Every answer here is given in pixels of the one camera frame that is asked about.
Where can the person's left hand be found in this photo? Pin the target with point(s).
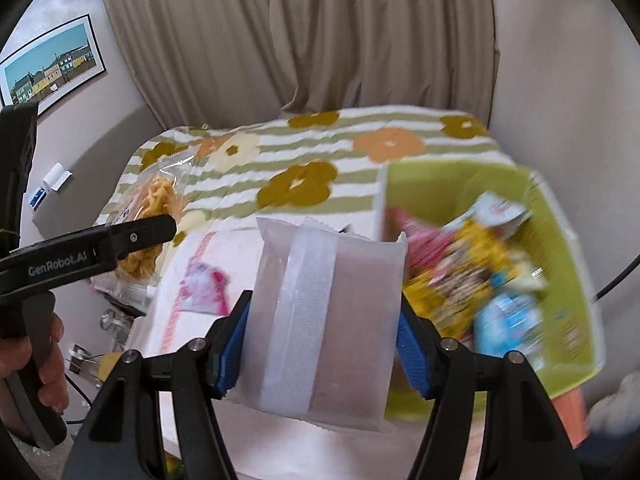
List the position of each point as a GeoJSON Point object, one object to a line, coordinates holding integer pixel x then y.
{"type": "Point", "coordinates": [55, 370]}

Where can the green cardboard box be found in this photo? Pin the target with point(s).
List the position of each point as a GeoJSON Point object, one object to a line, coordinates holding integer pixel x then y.
{"type": "Point", "coordinates": [425, 190]}

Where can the small pink white packet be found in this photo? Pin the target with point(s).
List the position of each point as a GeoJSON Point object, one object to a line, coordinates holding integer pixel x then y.
{"type": "Point", "coordinates": [205, 285]}

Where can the metal clip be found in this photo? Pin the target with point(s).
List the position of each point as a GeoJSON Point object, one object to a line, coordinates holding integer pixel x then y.
{"type": "Point", "coordinates": [92, 362]}

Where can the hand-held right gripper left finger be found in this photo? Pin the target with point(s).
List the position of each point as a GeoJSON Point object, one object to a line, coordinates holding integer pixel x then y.
{"type": "Point", "coordinates": [231, 357]}

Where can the framed houses picture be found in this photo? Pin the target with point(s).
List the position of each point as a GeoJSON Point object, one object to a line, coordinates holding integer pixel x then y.
{"type": "Point", "coordinates": [50, 72]}

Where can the yellow snack packet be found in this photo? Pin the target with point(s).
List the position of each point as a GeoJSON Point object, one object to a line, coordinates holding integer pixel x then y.
{"type": "Point", "coordinates": [450, 280]}

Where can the clear noodle snack packet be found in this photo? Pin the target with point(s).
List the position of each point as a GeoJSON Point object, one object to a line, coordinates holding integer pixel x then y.
{"type": "Point", "coordinates": [160, 190]}

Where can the grey-blue snack packet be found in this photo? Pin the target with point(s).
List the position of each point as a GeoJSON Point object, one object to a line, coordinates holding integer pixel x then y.
{"type": "Point", "coordinates": [495, 210]}

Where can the grey padded headboard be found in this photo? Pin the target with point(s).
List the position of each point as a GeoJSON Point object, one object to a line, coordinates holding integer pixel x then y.
{"type": "Point", "coordinates": [90, 160]}

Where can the large blue white snack packet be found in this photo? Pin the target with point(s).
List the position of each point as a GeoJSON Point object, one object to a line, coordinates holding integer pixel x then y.
{"type": "Point", "coordinates": [505, 320]}

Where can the blue white small box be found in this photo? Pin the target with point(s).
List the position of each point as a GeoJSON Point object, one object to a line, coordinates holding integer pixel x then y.
{"type": "Point", "coordinates": [37, 198]}

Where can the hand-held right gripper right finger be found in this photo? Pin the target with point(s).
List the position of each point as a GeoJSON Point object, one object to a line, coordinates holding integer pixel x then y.
{"type": "Point", "coordinates": [412, 357]}

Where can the white cloth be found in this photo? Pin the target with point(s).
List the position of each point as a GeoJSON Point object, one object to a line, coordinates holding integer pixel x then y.
{"type": "Point", "coordinates": [612, 405]}

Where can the orange packet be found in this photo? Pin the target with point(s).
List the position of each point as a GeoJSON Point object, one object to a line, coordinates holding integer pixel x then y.
{"type": "Point", "coordinates": [567, 415]}

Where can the beige curtain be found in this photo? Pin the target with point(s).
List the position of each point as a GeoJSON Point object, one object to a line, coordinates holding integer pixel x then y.
{"type": "Point", "coordinates": [225, 35]}

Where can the pink snack packet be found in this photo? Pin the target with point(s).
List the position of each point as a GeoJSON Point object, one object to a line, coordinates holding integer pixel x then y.
{"type": "Point", "coordinates": [425, 245]}

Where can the floral striped blanket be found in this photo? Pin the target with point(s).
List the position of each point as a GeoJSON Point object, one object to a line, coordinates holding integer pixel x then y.
{"type": "Point", "coordinates": [300, 135]}

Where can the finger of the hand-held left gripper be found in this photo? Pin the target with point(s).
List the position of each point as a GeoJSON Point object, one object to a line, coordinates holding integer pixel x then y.
{"type": "Point", "coordinates": [140, 235]}

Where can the translucent wafer packet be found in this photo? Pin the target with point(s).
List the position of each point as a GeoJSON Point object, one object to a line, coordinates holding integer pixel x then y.
{"type": "Point", "coordinates": [320, 320]}

